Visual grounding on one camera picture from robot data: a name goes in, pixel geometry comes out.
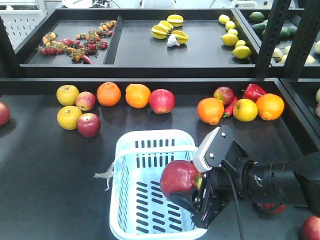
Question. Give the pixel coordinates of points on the red apple yellow top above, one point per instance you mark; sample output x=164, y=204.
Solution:
x=311, y=228

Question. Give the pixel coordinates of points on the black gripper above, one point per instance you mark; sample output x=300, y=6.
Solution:
x=219, y=187

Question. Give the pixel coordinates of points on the red apple by oranges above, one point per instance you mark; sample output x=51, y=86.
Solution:
x=162, y=101

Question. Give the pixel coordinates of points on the light blue plastic basket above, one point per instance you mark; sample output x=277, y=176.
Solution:
x=138, y=208

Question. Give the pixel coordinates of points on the red green apple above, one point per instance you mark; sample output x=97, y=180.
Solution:
x=224, y=94

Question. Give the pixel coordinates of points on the white garlic bulb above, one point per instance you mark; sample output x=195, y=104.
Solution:
x=172, y=41

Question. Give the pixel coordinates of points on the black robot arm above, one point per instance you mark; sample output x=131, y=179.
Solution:
x=285, y=183

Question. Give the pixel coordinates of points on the red chili pepper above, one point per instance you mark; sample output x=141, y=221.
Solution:
x=228, y=112

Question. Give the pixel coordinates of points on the red bell pepper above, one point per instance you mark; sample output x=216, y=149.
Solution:
x=253, y=92

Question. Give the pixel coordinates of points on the cherry tomato vine cluster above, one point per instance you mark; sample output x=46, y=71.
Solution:
x=81, y=47

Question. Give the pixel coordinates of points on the white plastic tie strip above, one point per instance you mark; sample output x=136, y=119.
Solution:
x=108, y=175

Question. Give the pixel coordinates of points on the black produce stand frame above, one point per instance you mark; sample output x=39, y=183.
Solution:
x=47, y=185

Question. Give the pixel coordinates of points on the orange fruit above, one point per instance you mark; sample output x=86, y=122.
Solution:
x=210, y=110
x=108, y=94
x=270, y=106
x=137, y=95

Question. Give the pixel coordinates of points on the small dark red apple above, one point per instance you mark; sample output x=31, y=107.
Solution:
x=88, y=125

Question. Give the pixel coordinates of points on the yellow lemon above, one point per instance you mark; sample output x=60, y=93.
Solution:
x=242, y=52

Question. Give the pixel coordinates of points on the yellow starfruit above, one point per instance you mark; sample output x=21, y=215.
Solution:
x=175, y=20

